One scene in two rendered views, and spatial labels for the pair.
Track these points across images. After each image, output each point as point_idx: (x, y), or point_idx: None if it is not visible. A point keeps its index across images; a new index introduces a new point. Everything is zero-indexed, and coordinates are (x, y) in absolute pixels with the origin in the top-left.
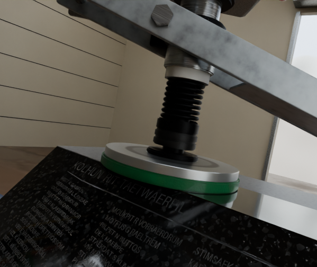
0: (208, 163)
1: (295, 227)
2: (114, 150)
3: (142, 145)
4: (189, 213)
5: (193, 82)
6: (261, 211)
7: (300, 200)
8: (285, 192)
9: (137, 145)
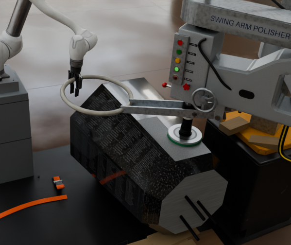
0: (177, 129)
1: (178, 118)
2: (201, 132)
3: (188, 141)
4: None
5: None
6: (179, 121)
7: (158, 124)
8: (154, 127)
9: (190, 140)
